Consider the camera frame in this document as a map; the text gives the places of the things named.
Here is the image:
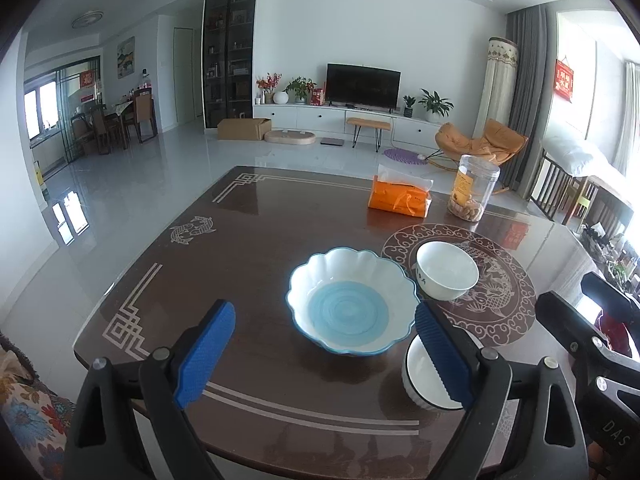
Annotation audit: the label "floral printed blanket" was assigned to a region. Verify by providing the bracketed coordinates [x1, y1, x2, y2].
[0, 332, 76, 480]

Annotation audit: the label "red flower-shaped plate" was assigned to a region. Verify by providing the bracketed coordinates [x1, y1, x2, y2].
[597, 310, 632, 358]

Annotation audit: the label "red flowers in vase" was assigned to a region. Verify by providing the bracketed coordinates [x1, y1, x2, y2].
[256, 72, 282, 105]

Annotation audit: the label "orange tissue pack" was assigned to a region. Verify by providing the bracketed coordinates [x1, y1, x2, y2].
[367, 164, 435, 218]

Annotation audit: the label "wooden bench black legs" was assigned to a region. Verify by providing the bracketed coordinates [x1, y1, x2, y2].
[346, 117, 392, 152]

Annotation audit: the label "framed wall painting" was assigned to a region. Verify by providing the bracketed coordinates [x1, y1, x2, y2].
[117, 36, 136, 78]

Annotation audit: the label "wooden dining chair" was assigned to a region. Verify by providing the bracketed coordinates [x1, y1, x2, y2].
[132, 95, 158, 143]

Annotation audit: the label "cardboard box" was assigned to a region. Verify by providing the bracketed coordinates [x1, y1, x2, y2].
[216, 118, 272, 141]

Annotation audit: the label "black television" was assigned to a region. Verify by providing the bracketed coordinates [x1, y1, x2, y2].
[326, 63, 402, 109]

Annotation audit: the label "white television cabinet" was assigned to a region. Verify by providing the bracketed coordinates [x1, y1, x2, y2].
[252, 102, 446, 146]

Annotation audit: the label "plain white bowl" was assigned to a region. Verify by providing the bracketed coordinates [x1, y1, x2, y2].
[416, 241, 480, 302]

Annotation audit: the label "white sheer curtain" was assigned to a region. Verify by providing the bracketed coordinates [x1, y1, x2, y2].
[614, 60, 640, 176]

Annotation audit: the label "wooden dining table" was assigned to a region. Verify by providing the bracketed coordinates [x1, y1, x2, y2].
[70, 100, 151, 156]

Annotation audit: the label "large leafy potted plant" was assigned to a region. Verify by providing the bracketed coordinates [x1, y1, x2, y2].
[419, 89, 455, 122]

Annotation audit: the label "white door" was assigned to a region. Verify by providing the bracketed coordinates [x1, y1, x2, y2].
[173, 27, 195, 126]

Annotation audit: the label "round ceiling lamp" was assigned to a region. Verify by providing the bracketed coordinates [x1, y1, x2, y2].
[71, 10, 104, 29]

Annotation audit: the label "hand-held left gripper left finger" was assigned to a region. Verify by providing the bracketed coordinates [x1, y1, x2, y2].
[62, 300, 236, 480]

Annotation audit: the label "white ribbed bowl black rim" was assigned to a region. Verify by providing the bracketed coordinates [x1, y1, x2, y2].
[401, 332, 482, 411]

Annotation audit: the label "white pillow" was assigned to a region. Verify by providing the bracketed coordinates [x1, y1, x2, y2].
[542, 135, 626, 177]

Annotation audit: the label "wooden railed crib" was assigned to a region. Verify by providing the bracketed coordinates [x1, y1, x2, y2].
[530, 150, 626, 231]

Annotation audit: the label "round beige floor cushion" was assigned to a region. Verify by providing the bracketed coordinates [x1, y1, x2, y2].
[264, 130, 317, 145]

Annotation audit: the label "black glass display cabinet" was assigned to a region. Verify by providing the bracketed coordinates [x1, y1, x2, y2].
[202, 0, 258, 128]

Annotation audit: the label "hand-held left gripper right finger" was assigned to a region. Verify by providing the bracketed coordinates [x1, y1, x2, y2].
[415, 301, 591, 480]

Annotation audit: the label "low brown side table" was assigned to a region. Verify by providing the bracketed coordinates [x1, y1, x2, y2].
[575, 220, 640, 293]

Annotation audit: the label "orange rocking chair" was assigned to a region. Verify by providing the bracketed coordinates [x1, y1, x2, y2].
[434, 119, 529, 171]

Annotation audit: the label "clear plastic snack jar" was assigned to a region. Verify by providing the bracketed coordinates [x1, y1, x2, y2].
[447, 155, 501, 222]

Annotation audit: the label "cloth-covered standing air conditioner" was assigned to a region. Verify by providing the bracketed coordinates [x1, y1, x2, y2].
[475, 36, 516, 136]

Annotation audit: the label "grey curtain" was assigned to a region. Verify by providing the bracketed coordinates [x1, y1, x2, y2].
[505, 5, 548, 196]

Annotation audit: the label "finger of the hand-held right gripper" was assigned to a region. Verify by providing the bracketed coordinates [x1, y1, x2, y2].
[535, 291, 608, 376]
[581, 272, 640, 321]

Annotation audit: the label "purple round floor mat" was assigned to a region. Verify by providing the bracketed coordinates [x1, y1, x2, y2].
[383, 148, 426, 166]

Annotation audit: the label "bushy green potted plant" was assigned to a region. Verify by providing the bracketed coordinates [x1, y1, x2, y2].
[286, 76, 317, 104]

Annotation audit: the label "blue scalloped bowl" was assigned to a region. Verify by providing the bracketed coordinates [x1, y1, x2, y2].
[286, 247, 421, 357]

